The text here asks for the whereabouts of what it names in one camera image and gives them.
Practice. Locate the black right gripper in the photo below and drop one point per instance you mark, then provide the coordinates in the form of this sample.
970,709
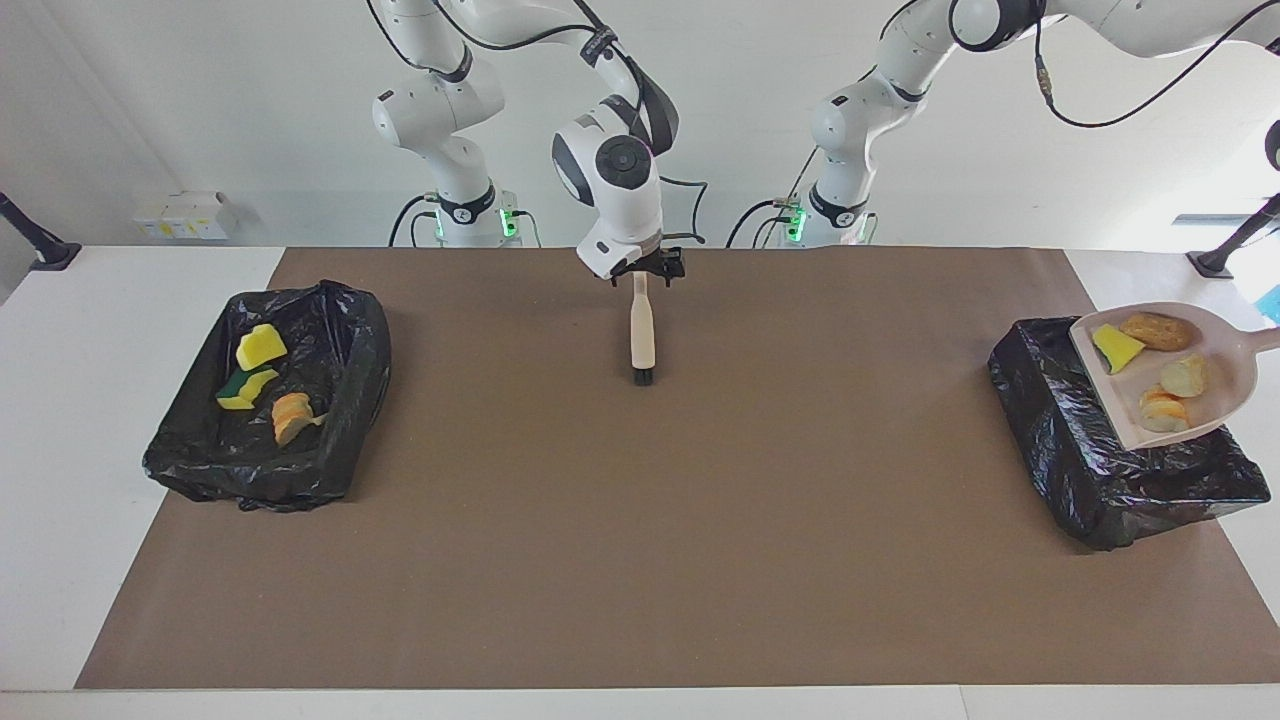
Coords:
655,262

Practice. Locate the beige hand brush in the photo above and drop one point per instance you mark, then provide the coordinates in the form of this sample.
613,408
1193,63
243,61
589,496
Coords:
643,330

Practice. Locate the orange toy croissant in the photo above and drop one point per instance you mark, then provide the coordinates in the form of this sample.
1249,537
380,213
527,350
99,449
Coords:
292,415

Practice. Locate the plain yellow sponge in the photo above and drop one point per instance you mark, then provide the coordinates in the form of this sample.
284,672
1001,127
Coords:
260,346

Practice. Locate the notched green yellow sponge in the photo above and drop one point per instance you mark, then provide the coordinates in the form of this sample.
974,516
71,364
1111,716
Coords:
242,392

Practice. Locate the triangular green yellow sponge piece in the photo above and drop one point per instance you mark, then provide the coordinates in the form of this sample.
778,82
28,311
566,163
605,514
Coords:
1117,346

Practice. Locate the brown toy potato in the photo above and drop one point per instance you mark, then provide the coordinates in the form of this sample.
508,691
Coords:
1157,331

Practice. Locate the small yellow bread chunk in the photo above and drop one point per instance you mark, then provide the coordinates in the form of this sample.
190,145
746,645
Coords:
1165,411

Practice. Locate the large yellow bread chunk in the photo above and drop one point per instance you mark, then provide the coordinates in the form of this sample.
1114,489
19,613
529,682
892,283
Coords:
1184,376

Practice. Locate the beige plastic dustpan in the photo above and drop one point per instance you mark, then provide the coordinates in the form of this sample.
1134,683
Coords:
1225,375

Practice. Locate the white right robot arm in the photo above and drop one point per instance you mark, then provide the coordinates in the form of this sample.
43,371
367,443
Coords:
625,190

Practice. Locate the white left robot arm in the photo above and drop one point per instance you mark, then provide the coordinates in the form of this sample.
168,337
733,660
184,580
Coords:
850,120

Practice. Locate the black bag lined bin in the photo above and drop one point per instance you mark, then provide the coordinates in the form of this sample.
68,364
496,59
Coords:
180,450
1060,430

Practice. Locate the brown table mat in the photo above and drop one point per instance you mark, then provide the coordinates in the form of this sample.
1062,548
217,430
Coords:
600,550

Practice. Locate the light blue object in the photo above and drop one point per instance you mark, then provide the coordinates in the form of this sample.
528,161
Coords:
1273,305

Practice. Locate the white wall socket box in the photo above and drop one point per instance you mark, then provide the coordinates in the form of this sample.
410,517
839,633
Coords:
185,215

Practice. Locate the black camera stand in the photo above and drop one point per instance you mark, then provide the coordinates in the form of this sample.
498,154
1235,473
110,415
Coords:
40,245
1225,255

